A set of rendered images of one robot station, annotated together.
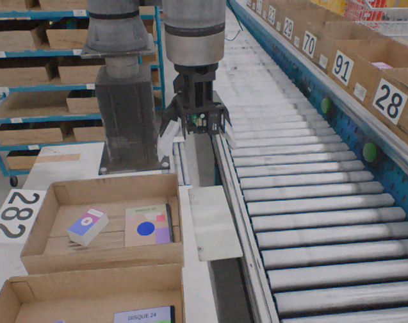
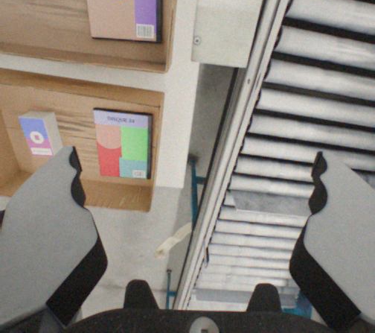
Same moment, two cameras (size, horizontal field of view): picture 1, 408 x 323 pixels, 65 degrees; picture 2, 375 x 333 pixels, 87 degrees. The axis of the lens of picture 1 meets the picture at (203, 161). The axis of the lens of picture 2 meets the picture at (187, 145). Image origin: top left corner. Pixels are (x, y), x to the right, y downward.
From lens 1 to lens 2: 64 cm
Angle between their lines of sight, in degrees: 83
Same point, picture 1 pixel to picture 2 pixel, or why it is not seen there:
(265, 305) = (239, 124)
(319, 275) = (309, 112)
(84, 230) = not seen: outside the picture
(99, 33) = not seen: outside the picture
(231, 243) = (240, 43)
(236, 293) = not seen: outside the picture
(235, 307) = not seen: outside the picture
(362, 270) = (352, 119)
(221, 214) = not seen: outside the picture
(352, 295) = (318, 138)
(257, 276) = (248, 92)
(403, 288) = (365, 144)
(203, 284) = (187, 94)
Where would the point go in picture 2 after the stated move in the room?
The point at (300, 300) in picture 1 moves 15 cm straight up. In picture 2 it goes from (271, 132) to (300, 166)
